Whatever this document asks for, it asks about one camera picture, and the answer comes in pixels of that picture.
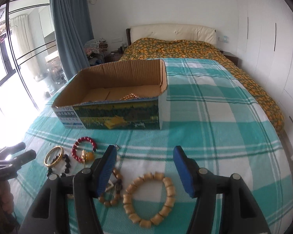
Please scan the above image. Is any white wardrobe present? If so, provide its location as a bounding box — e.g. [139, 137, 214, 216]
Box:
[234, 0, 293, 156]

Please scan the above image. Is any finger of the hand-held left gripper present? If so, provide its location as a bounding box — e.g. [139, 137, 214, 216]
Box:
[4, 142, 26, 156]
[4, 150, 37, 173]

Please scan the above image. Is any printed cardboard box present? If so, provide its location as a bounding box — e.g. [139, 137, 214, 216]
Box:
[51, 59, 168, 130]

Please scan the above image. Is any pile of clothes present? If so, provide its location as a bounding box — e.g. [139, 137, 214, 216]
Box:
[83, 38, 108, 65]

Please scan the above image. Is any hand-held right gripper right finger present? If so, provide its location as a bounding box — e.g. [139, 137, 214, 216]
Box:
[173, 145, 271, 234]

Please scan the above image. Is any dark bead bracelet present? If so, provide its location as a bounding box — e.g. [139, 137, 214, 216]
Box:
[47, 154, 72, 178]

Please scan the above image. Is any brown round bead bracelet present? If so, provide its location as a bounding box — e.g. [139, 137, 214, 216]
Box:
[98, 167, 124, 207]

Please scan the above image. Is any teal plaid bed sheet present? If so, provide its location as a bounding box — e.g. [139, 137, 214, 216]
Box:
[5, 58, 293, 234]

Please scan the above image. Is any cream padded headboard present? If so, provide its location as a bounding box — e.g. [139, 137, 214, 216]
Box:
[126, 24, 216, 47]

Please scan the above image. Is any light wooden bead bracelet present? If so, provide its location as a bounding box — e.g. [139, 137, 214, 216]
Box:
[123, 172, 175, 228]

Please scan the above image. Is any dark wooden nightstand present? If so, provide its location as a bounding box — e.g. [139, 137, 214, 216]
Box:
[105, 51, 124, 63]
[221, 51, 239, 67]

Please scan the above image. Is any blue curtain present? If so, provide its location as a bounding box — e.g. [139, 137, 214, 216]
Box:
[49, 0, 94, 83]

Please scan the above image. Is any gold bangle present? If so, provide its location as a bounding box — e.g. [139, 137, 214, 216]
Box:
[44, 145, 64, 168]

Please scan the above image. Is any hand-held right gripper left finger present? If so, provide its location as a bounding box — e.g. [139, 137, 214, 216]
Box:
[19, 145, 118, 234]

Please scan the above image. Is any black framed glass door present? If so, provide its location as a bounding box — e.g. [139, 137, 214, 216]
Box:
[0, 0, 59, 108]

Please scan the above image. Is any red bead bracelet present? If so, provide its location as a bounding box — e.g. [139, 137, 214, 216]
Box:
[72, 138, 98, 164]

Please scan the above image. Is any orange floral quilt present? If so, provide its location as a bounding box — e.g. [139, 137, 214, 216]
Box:
[119, 37, 285, 137]

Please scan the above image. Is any sheer white curtain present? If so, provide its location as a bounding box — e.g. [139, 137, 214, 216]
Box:
[10, 15, 37, 61]

